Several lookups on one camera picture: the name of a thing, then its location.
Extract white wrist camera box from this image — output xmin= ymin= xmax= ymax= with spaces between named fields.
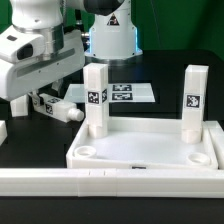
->
xmin=0 ymin=26 xmax=45 ymax=63

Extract white right fence bar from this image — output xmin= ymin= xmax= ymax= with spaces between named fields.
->
xmin=205 ymin=121 xmax=224 ymax=170

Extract white marker base plate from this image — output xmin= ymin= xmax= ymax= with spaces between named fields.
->
xmin=64 ymin=83 xmax=155 ymax=103

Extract white fence bar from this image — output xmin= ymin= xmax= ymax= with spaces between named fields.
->
xmin=0 ymin=168 xmax=224 ymax=198
xmin=205 ymin=121 xmax=224 ymax=170

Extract white desk top tray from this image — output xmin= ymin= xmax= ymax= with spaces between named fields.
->
xmin=66 ymin=117 xmax=218 ymax=170

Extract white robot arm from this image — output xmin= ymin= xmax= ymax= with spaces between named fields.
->
xmin=0 ymin=0 xmax=142 ymax=101

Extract white left fence block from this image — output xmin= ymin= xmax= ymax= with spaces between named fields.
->
xmin=0 ymin=120 xmax=7 ymax=146

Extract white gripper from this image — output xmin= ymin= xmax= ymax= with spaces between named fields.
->
xmin=0 ymin=30 xmax=85 ymax=107

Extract white front fence bar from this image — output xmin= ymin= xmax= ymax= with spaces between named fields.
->
xmin=0 ymin=168 xmax=224 ymax=198

